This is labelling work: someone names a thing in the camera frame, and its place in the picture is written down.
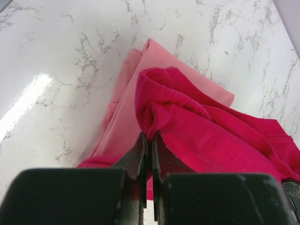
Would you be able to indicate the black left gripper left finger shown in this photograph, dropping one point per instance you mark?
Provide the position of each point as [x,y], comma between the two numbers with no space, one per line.
[90,196]

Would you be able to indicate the magenta t-shirt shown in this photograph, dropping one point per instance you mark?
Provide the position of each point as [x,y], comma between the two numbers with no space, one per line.
[208,136]

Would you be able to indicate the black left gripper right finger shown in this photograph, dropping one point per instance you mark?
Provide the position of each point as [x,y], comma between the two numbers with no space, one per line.
[184,197]

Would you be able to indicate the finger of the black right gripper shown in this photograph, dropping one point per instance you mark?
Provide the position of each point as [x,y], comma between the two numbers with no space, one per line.
[292,191]

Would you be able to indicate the light pink t-shirt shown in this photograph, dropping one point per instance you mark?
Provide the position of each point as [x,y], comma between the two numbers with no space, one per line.
[119,128]

